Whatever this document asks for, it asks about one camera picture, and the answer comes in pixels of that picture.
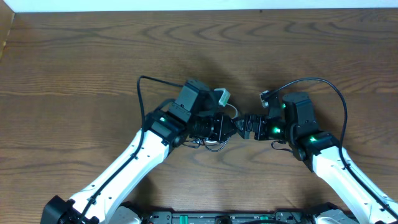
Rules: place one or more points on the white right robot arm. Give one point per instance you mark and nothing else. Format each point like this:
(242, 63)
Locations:
(291, 120)

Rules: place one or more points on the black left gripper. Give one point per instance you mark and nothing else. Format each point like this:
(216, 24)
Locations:
(222, 128)

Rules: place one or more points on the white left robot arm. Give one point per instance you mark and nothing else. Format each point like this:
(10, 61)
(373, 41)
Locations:
(195, 113)

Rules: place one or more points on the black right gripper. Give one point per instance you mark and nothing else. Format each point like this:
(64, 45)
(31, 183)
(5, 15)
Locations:
(257, 127)

